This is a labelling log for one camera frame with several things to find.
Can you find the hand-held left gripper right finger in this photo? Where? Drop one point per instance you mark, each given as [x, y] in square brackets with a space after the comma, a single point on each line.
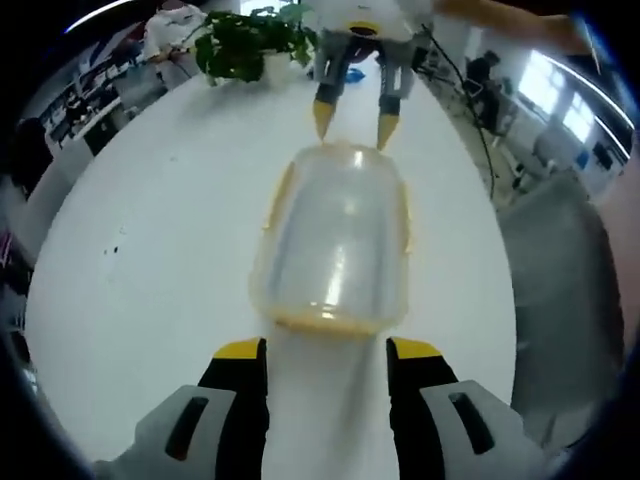
[420, 400]

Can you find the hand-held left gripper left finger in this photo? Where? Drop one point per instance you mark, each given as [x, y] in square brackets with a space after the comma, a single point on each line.
[235, 400]

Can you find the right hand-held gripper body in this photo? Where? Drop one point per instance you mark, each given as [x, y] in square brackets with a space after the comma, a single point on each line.
[370, 15]

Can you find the clear container with yellow plastic buckle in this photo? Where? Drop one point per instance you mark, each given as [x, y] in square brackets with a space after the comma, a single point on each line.
[335, 235]

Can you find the blue object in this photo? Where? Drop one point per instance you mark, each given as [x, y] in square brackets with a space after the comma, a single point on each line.
[355, 75]

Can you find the potted green plant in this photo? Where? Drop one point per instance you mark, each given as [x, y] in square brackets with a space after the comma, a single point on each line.
[240, 45]

